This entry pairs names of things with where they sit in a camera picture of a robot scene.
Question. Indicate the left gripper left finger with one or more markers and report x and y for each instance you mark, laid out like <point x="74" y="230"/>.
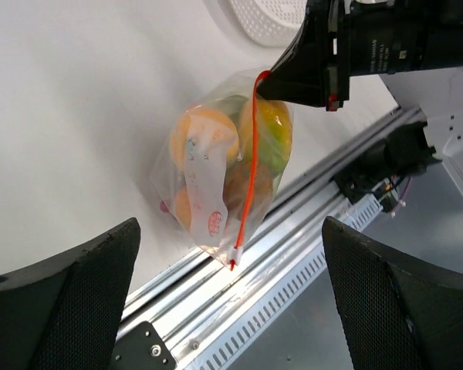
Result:
<point x="64" y="312"/>

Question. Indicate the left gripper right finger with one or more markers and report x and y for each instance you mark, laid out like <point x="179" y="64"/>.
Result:
<point x="397" y="311"/>

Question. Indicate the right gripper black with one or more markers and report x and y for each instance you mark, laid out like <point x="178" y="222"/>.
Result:
<point x="382" y="38"/>

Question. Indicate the mango yellow green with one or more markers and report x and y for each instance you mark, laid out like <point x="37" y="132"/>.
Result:
<point x="274" y="125"/>

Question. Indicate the clear zip bag orange zipper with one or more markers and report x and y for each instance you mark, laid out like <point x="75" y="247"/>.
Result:
<point x="234" y="199"/>

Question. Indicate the yellow orange fruit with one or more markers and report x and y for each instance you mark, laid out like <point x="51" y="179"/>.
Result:
<point x="199" y="130"/>

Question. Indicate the peach orange red fruit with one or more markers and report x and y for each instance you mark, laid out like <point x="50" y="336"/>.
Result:
<point x="183" y="203"/>

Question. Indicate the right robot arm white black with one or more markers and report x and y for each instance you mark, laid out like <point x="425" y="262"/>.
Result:
<point x="436" y="138"/>

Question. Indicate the white perforated plastic basket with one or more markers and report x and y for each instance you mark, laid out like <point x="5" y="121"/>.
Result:
<point x="270" y="24"/>

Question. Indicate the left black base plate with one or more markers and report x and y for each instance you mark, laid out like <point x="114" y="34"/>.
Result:
<point x="141" y="348"/>

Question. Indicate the aluminium mounting rail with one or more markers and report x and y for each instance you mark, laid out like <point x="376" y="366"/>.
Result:
<point x="176" y="301"/>

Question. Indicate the slotted white cable duct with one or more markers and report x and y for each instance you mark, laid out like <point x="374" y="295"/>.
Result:
<point x="264" y="291"/>

